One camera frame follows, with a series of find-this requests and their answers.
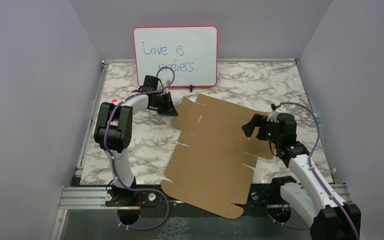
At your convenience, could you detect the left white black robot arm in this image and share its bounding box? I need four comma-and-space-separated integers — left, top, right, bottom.
93, 75, 178, 206

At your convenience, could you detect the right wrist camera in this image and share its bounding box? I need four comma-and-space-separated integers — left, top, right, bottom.
267, 102, 286, 122

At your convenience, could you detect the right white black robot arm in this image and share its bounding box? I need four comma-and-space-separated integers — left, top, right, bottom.
241, 112, 361, 240

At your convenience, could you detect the pink framed whiteboard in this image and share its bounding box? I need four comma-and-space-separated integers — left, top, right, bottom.
133, 25, 218, 88

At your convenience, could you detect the brown cardboard box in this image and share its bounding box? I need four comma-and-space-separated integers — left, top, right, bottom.
160, 94, 273, 219

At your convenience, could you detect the aluminium front rail frame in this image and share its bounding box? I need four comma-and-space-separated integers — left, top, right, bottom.
49, 184, 354, 240

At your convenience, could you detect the green white marker pen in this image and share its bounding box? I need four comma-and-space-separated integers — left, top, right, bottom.
314, 113, 323, 127

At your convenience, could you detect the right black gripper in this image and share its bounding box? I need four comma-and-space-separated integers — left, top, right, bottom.
242, 113, 282, 145

